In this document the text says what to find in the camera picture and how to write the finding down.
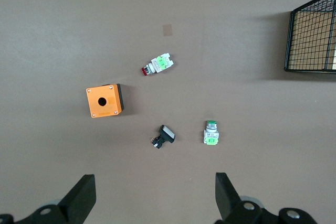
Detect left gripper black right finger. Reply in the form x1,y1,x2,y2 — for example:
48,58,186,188
214,172,319,224

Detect green and white switch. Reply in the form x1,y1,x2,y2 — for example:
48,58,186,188
141,54,175,77

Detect orange button enclosure box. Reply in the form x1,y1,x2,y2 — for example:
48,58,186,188
86,83,125,119

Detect black wire rack wooden base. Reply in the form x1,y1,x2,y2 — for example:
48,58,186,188
283,0,336,73

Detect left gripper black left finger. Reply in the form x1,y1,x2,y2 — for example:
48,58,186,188
0,174,97,224

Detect black square white-faced button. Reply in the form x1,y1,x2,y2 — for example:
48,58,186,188
150,124,177,150

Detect green push button switch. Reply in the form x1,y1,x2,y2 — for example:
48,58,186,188
203,120,219,146

